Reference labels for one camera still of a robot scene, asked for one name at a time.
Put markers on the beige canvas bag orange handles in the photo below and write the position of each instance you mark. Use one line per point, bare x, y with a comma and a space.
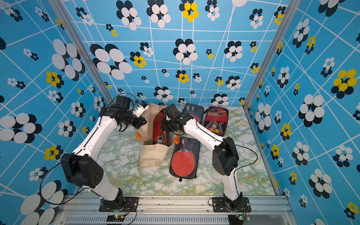
152, 153

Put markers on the left green circuit board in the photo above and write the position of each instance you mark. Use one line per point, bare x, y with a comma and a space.
115, 218

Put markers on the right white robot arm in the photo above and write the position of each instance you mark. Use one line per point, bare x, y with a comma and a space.
224, 154

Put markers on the black ping pong case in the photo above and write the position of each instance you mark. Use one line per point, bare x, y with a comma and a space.
194, 110
160, 136
184, 162

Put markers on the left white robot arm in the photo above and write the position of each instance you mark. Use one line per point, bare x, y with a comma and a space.
81, 167

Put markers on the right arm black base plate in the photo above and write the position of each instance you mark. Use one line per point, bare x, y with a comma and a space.
223, 204

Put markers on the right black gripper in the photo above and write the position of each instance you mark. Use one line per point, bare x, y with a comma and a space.
163, 125

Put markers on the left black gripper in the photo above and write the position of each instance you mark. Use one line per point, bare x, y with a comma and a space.
141, 121

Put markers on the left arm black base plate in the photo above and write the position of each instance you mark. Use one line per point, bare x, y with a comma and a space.
127, 204

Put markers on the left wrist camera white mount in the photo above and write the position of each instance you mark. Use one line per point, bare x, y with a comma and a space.
142, 107

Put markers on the aluminium front rail frame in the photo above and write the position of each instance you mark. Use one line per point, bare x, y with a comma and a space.
177, 210

